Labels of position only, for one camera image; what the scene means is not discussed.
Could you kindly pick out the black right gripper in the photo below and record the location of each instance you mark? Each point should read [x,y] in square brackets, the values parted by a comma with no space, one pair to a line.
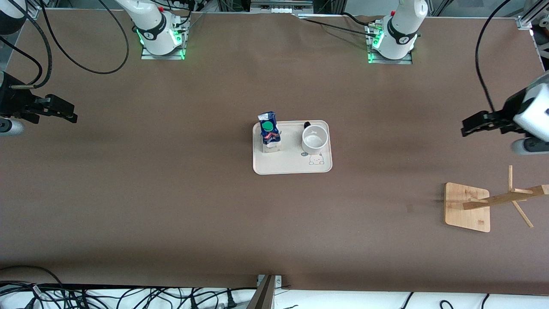
[12,101]

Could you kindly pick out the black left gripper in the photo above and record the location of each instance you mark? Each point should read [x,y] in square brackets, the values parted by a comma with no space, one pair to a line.
[509,111]

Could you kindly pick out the white smiley face cup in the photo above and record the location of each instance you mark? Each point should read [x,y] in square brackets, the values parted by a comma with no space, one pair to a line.
[315,148]

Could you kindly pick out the blue white milk carton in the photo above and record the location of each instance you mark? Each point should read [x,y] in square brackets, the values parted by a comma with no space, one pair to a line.
[270,137]

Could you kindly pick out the beige rabbit print tray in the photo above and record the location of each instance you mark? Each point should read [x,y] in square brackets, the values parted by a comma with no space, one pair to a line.
[291,165]

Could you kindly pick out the wooden mug stand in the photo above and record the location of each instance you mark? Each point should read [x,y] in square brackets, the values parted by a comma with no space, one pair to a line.
[465,214]

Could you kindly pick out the silver equipment box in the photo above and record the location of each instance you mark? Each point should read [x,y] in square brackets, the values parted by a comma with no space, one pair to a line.
[279,7]

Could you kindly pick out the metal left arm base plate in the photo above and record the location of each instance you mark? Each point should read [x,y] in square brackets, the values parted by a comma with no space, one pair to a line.
[407,61]

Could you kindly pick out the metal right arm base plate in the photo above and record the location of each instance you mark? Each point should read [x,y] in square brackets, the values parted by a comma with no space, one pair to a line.
[148,56]

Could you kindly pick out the aluminium frame profile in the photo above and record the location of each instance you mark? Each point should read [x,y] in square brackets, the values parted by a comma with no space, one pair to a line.
[524,21]

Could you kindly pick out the metal table bracket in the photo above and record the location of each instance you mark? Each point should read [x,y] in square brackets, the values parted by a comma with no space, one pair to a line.
[266,296]

